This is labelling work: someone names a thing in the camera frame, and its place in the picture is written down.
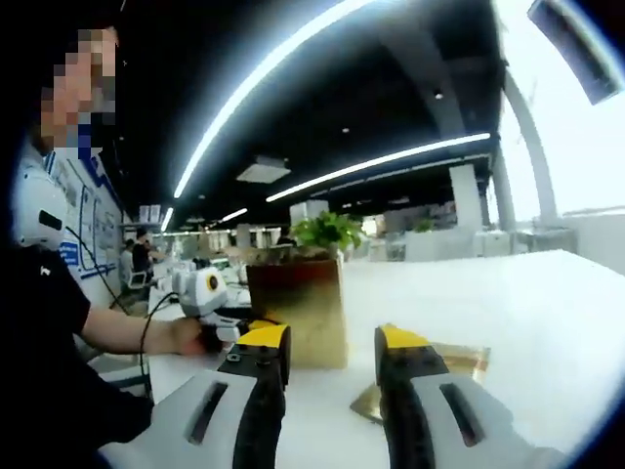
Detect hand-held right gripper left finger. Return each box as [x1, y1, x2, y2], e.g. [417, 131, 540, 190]
[100, 324, 293, 469]

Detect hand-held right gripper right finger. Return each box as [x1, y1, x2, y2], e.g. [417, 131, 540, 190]
[374, 323, 558, 469]

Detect gold mask box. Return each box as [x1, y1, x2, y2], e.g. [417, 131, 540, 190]
[245, 256, 349, 369]

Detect gold foil mask packet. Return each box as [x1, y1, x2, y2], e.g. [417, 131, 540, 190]
[349, 341, 491, 425]

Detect person's left hand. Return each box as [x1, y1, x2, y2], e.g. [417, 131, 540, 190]
[170, 317, 230, 357]

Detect green leafy plant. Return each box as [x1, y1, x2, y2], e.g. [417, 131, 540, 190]
[290, 210, 365, 256]

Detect white table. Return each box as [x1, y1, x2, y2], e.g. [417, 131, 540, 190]
[95, 248, 625, 469]

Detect ceiling air vent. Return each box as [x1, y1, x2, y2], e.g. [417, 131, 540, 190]
[236, 155, 292, 185]

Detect white chest device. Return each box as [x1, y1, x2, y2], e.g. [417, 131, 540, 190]
[13, 150, 69, 248]

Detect long ceiling light strip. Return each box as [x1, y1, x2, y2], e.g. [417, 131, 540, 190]
[173, 0, 365, 199]

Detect white pillar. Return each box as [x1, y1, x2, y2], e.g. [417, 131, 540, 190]
[448, 163, 484, 229]

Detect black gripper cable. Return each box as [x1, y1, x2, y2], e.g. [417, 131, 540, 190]
[139, 291, 183, 398]

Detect blue white wall poster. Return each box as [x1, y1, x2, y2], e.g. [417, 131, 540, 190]
[46, 150, 123, 294]

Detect black wall monitor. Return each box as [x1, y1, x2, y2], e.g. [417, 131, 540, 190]
[526, 0, 625, 107]

